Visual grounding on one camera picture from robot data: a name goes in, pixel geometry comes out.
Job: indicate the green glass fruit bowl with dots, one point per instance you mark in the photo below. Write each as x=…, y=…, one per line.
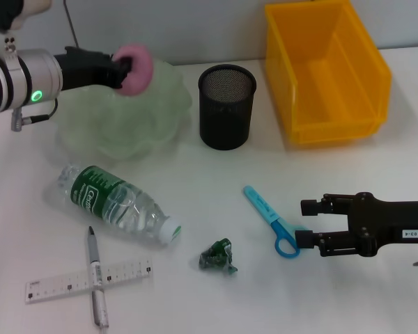
x=125, y=128

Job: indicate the pink peach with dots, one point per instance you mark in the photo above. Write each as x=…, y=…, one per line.
x=141, y=69

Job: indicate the transparent plastic ruler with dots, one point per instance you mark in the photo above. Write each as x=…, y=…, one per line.
x=55, y=287

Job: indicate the blue plastic scissors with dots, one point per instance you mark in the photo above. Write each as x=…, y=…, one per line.
x=264, y=208

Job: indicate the clear green-label water bottle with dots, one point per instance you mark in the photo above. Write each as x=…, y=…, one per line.
x=97, y=198

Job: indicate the green plastic wrapper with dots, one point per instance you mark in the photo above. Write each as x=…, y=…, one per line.
x=216, y=259

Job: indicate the grey pen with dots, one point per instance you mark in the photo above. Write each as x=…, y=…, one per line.
x=98, y=278

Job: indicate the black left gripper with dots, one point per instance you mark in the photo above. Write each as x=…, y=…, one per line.
x=83, y=69

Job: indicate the black mesh pen cup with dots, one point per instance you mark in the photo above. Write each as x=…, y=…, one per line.
x=226, y=121

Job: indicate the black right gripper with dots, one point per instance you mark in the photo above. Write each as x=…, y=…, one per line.
x=386, y=219

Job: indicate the yellow plastic storage bin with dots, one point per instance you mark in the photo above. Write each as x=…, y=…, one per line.
x=334, y=87

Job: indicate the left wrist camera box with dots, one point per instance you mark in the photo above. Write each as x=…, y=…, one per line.
x=7, y=14

